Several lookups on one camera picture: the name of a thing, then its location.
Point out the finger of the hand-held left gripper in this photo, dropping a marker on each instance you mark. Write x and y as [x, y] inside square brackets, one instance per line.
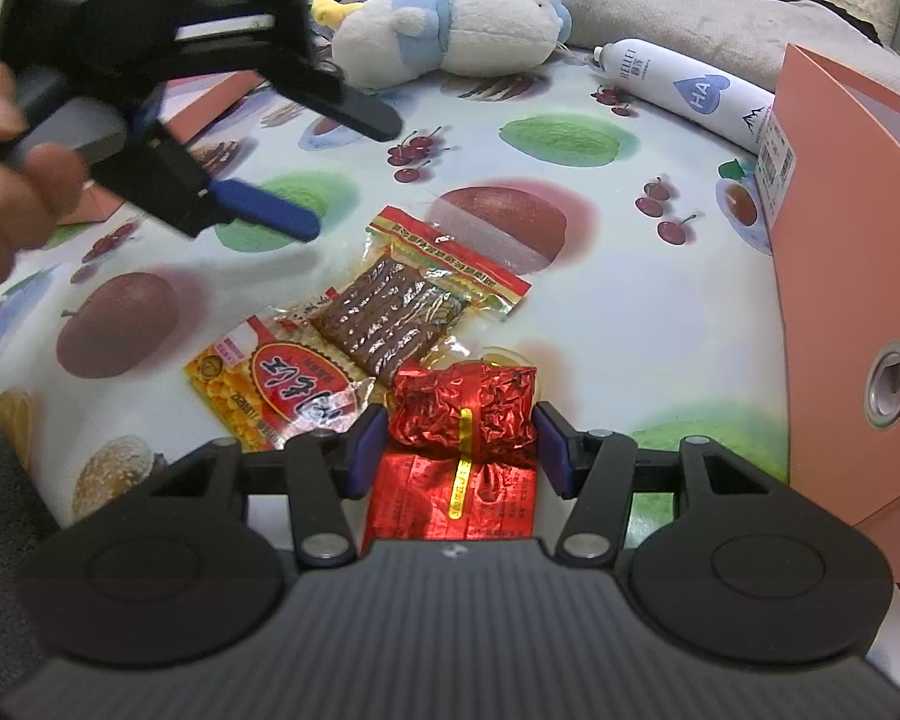
[270, 210]
[345, 109]

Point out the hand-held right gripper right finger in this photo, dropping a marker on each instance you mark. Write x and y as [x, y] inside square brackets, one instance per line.
[551, 450]

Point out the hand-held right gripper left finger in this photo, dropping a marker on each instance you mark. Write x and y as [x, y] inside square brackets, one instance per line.
[367, 450]

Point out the red foil packet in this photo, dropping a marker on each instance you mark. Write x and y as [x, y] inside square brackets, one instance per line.
[420, 405]

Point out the pink cardboard box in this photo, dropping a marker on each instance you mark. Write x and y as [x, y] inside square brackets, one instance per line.
[855, 240]

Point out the person's left hand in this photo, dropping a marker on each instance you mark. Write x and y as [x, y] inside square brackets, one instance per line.
[37, 202]

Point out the yellow snack packet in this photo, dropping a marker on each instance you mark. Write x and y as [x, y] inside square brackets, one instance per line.
[270, 382]

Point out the pink box lid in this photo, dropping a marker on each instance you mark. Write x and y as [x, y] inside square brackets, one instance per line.
[217, 101]

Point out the brown strips snack packet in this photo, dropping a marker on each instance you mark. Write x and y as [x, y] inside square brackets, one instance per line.
[390, 315]

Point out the white and blue plush toy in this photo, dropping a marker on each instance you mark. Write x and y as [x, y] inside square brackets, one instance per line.
[457, 22]

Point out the fruit printed sheet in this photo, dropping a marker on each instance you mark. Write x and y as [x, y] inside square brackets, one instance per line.
[607, 300]

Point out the white tube packet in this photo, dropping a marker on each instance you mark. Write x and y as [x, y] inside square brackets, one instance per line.
[682, 90]

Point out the grey blanket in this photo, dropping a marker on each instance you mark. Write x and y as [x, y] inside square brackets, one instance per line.
[682, 15]

